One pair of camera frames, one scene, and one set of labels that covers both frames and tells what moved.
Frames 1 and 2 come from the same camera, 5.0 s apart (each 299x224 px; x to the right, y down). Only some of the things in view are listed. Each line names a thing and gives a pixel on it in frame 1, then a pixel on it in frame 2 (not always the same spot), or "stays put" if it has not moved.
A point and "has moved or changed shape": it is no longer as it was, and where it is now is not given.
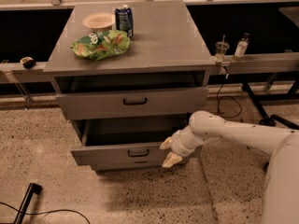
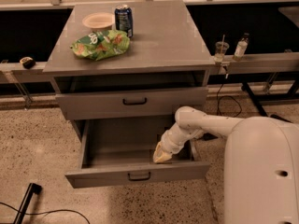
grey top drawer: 133,104 stays put
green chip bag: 102,45 stays put
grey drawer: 124,142 has moved or changed shape
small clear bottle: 241,48 stays put
